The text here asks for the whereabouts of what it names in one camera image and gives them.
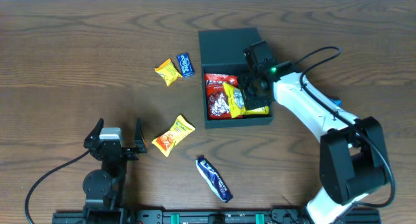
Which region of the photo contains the blue eclipse mint tin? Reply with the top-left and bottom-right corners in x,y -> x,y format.
176,53 -> 194,78

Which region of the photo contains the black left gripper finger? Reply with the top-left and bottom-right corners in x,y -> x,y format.
85,118 -> 104,142
134,118 -> 146,149

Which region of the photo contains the small yellow biscuit packet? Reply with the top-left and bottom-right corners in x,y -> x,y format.
155,58 -> 183,87

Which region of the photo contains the orange yellow snack packet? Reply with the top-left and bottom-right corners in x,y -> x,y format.
152,115 -> 196,157

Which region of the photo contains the blue cookie roll pack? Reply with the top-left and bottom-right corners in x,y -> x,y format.
330,98 -> 343,107

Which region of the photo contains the red Hacks candy bag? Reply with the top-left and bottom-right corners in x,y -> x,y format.
204,73 -> 238,120

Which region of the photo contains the dark blue wafer packet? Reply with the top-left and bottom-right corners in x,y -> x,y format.
196,156 -> 233,203

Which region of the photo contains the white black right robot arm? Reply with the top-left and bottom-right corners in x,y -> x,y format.
238,41 -> 396,223

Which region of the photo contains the yellow Hacks candy bag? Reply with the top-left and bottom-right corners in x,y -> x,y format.
223,83 -> 269,118

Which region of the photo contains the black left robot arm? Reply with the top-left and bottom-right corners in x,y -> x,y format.
83,118 -> 147,223

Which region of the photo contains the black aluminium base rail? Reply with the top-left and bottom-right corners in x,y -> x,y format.
51,208 -> 381,224

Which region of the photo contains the black cardboard box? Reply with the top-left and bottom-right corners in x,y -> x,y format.
198,27 -> 274,129

